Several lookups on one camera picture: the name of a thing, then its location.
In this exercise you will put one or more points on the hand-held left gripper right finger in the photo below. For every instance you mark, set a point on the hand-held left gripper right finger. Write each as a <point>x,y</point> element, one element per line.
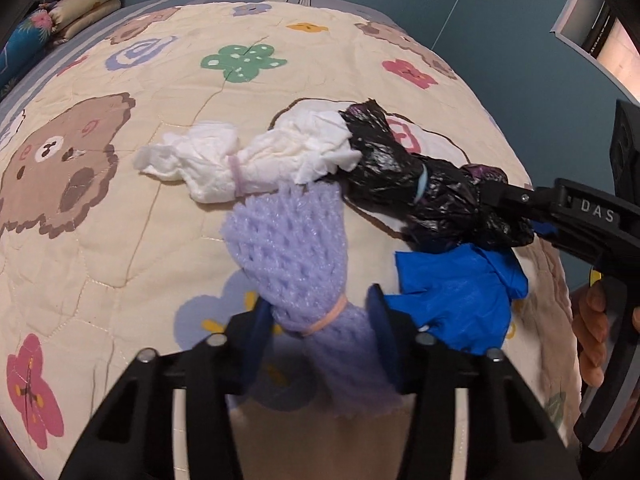
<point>380,320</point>

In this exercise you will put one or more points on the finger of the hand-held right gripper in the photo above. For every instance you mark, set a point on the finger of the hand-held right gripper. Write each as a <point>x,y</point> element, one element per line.
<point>546,230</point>
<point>515,197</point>

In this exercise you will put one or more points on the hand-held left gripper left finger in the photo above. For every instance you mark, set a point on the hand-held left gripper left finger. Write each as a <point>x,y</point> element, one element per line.
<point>260,325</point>

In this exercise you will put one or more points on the purple foam fruit net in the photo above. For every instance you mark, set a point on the purple foam fruit net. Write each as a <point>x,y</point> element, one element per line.
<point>285,245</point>

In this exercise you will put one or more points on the black plastic bag bundle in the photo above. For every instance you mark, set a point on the black plastic bag bundle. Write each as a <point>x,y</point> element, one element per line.
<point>390,175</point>

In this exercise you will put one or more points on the person's right hand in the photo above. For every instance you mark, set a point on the person's right hand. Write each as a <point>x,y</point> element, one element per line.
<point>590,330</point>

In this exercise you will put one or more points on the blue rubber glove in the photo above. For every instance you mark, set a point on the blue rubber glove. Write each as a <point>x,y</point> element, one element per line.
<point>450,290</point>

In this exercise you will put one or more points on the bear print cream blanket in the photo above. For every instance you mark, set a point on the bear print cream blanket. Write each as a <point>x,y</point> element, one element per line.
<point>150,220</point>

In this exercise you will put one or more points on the white tissue bundle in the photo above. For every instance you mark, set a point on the white tissue bundle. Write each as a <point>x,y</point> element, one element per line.
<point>210,160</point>

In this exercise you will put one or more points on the dark framed window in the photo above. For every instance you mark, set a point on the dark framed window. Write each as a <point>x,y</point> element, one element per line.
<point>600,25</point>

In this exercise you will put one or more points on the folded beige quilt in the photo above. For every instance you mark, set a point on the folded beige quilt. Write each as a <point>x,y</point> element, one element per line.
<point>85,7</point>

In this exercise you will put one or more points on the folded blue floral quilt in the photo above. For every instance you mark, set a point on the folded blue floral quilt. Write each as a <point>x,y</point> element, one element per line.
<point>25,40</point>

